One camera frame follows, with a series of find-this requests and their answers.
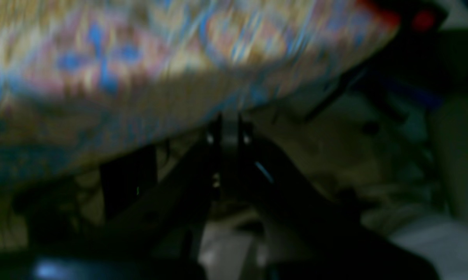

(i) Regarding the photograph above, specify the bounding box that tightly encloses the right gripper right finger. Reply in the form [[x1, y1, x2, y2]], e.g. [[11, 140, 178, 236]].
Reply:
[[232, 115, 440, 280]]

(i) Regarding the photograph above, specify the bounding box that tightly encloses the patterned tablecloth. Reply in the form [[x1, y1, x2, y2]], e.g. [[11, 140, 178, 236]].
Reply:
[[0, 0, 400, 191]]

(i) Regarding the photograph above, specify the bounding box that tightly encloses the red black clamp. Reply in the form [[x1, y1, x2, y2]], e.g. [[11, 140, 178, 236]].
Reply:
[[360, 0, 448, 35]]

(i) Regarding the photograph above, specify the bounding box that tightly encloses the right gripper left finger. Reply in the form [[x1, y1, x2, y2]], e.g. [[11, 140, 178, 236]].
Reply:
[[32, 116, 226, 280]]

